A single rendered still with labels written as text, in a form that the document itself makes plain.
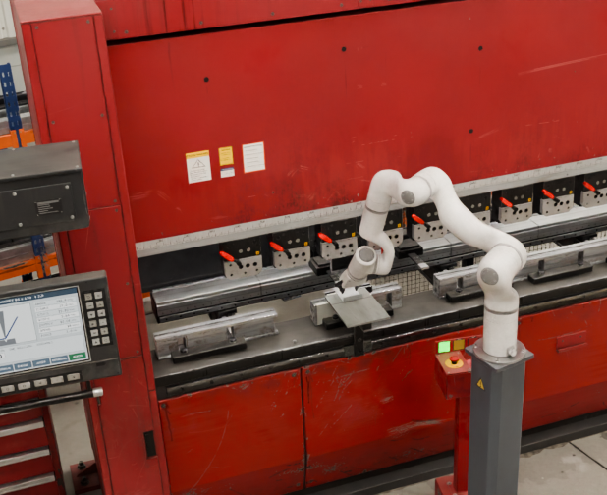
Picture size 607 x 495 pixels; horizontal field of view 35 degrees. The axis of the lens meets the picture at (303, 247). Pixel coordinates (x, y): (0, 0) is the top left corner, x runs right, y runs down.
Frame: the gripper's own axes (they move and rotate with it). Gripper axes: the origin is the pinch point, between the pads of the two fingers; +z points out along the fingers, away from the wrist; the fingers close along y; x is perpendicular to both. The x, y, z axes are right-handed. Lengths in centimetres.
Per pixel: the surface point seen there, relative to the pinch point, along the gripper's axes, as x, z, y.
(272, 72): -61, -71, 26
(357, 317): 16.4, -9.1, 3.9
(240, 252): -16, -18, 44
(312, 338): 15.4, 8.0, 18.9
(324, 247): -13.1, -14.9, 9.6
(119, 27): -74, -90, 79
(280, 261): -11.7, -13.2, 28.3
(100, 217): -22, -58, 96
